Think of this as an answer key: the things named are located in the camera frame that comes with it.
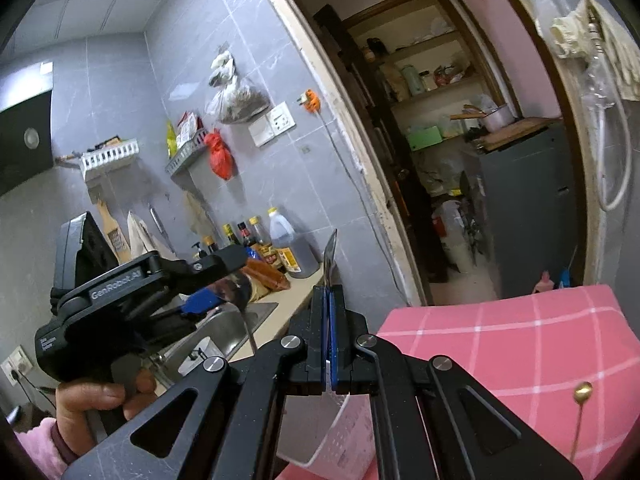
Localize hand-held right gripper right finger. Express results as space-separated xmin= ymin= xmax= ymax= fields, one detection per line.
xmin=331 ymin=285 xmax=585 ymax=480

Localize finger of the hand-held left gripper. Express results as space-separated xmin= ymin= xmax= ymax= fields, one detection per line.
xmin=174 ymin=244 xmax=250 ymax=295
xmin=150 ymin=292 xmax=226 ymax=343

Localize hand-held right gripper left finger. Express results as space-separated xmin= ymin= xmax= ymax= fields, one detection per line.
xmin=62 ymin=285 xmax=332 ymax=480

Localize white perforated plastic basket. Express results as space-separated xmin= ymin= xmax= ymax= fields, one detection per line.
xmin=276 ymin=360 xmax=377 ymax=480

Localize person's left hand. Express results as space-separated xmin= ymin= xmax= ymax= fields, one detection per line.
xmin=55 ymin=369 xmax=159 ymax=462

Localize black pump bottle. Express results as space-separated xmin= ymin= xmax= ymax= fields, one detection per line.
xmin=191 ymin=236 xmax=219 ymax=261

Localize steel sink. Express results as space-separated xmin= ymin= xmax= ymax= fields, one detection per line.
xmin=150 ymin=300 xmax=279 ymax=382

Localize orange snack packet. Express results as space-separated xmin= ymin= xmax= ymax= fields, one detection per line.
xmin=240 ymin=257 xmax=291 ymax=292

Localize yellow capped sauce bottle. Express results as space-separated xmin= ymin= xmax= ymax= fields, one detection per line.
xmin=248 ymin=216 xmax=282 ymax=267

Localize large oil bottle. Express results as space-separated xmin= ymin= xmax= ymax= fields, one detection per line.
xmin=268 ymin=207 xmax=321 ymax=280

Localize cream hanging board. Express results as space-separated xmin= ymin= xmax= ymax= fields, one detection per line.
xmin=125 ymin=210 xmax=164 ymax=261

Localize wooden grater board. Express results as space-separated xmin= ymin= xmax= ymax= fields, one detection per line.
xmin=94 ymin=198 xmax=124 ymax=264

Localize red plastic bag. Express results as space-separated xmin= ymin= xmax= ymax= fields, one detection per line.
xmin=203 ymin=129 xmax=236 ymax=182

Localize red and white packets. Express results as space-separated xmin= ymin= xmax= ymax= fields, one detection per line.
xmin=177 ymin=111 xmax=204 ymax=144

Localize white floor bag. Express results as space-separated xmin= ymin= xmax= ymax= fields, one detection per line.
xmin=431 ymin=199 xmax=482 ymax=272

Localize clear bag of dried goods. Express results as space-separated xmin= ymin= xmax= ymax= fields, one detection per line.
xmin=205 ymin=77 xmax=271 ymax=125

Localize dark wooden door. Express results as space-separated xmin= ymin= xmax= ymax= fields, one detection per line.
xmin=314 ymin=4 xmax=447 ymax=287

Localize pink checked tablecloth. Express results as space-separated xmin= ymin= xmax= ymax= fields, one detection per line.
xmin=275 ymin=284 xmax=640 ymax=480

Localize black range hood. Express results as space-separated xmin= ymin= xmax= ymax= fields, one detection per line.
xmin=0 ymin=87 xmax=55 ymax=197

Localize white knotted plastic bag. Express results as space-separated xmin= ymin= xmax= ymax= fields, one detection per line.
xmin=208 ymin=46 xmax=236 ymax=87

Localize green box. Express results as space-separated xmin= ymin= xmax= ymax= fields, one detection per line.
xmin=405 ymin=125 xmax=444 ymax=152

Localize grey cabinet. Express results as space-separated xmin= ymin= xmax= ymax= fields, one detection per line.
xmin=462 ymin=122 xmax=582 ymax=299

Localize gold spoon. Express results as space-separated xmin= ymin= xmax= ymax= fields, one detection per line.
xmin=569 ymin=381 xmax=594 ymax=462

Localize green jar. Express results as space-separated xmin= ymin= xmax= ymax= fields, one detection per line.
xmin=401 ymin=63 xmax=426 ymax=99

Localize grey metal pot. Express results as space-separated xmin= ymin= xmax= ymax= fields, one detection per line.
xmin=476 ymin=104 xmax=516 ymax=134

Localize wooden cutting board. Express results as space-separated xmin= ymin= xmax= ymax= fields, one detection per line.
xmin=479 ymin=117 xmax=564 ymax=152

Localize wooden shelf unit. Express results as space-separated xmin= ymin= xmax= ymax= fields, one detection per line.
xmin=344 ymin=0 xmax=507 ymax=142

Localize cream hanging cloth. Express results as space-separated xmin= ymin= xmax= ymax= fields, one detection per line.
xmin=536 ymin=0 xmax=640 ymax=102

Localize small white wall socket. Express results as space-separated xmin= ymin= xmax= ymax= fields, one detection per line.
xmin=1 ymin=345 xmax=36 ymax=387

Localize grey wall rack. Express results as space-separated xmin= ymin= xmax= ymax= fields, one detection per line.
xmin=165 ymin=130 xmax=211 ymax=179

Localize white wall rack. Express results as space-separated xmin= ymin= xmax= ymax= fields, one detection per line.
xmin=79 ymin=138 xmax=141 ymax=184

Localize wooden door frame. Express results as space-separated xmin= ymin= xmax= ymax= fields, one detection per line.
xmin=247 ymin=0 xmax=622 ymax=307

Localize white hose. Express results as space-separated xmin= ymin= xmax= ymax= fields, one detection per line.
xmin=589 ymin=49 xmax=632 ymax=212

